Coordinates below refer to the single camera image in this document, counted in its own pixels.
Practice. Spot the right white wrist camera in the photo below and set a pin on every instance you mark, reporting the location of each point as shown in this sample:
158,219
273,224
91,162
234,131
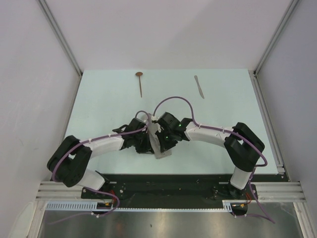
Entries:
155,125

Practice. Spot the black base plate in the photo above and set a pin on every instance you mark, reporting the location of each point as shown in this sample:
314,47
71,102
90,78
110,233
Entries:
176,191

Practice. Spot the white slotted cable duct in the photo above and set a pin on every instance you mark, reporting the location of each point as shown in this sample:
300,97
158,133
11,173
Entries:
96,206

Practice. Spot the aluminium cross rail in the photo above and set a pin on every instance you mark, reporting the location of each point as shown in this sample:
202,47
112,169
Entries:
266,192

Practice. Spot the silver knife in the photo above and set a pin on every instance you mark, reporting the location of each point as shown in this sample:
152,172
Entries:
199,87

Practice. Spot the aluminium frame post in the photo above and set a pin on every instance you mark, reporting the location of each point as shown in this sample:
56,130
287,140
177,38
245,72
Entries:
44,7
277,34

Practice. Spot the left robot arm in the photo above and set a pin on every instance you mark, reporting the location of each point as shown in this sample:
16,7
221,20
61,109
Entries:
69,162

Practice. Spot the right aluminium frame post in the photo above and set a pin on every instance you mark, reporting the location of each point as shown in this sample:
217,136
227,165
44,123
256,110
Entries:
277,34

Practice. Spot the left aluminium frame post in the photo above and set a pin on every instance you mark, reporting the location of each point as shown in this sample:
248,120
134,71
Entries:
44,7

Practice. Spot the grey cloth napkin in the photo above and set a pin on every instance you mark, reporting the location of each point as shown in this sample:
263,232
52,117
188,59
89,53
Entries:
154,140

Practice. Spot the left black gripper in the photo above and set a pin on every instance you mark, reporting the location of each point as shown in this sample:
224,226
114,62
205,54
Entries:
147,148

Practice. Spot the brown wooden spoon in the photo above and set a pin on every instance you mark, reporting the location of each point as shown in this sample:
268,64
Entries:
139,74

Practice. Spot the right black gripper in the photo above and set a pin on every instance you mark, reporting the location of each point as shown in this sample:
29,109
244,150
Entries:
164,146

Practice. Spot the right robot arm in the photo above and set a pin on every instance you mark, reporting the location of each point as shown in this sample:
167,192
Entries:
242,145

